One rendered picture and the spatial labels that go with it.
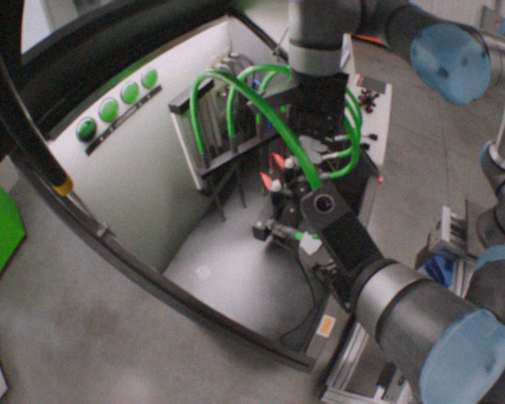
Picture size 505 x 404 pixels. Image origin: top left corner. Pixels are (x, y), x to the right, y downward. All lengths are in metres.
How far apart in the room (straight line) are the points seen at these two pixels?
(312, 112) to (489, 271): 0.33
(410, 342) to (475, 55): 0.23
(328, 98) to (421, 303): 0.29
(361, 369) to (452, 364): 1.30
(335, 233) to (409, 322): 0.13
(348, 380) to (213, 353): 0.81
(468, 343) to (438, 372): 0.02
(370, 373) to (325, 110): 1.33
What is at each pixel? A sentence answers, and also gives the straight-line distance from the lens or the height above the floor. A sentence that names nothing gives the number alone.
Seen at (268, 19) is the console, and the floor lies 1.41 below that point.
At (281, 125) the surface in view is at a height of 1.39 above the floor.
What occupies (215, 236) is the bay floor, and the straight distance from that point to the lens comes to 0.87.
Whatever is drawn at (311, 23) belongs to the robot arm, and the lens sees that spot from 0.32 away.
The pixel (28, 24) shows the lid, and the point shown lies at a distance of 0.24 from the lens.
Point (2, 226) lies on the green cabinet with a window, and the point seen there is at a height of 0.38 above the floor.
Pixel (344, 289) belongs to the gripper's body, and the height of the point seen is 1.29.
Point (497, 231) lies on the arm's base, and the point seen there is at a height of 1.11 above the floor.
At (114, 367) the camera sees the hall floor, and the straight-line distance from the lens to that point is 1.92.
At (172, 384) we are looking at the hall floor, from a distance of 1.72.
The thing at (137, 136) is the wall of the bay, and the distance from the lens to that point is 0.58.
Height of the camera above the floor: 1.59
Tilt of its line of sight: 55 degrees down
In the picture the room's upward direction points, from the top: 7 degrees counter-clockwise
